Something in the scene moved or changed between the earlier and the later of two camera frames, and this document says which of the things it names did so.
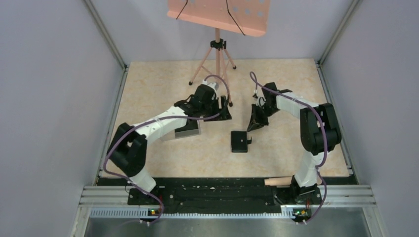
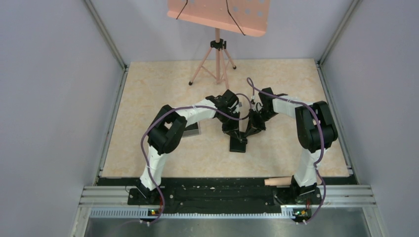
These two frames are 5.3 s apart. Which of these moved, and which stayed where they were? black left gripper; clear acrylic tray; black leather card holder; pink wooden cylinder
Moved: black left gripper
Stayed: black leather card holder; pink wooden cylinder; clear acrylic tray
